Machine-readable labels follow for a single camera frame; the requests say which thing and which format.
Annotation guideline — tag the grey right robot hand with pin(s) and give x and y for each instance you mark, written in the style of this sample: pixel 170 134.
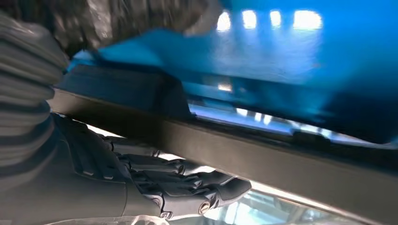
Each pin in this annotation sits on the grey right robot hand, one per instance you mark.
pixel 77 192

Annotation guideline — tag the blue metal shelf rack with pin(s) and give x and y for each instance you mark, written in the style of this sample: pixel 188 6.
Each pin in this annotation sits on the blue metal shelf rack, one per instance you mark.
pixel 342 62

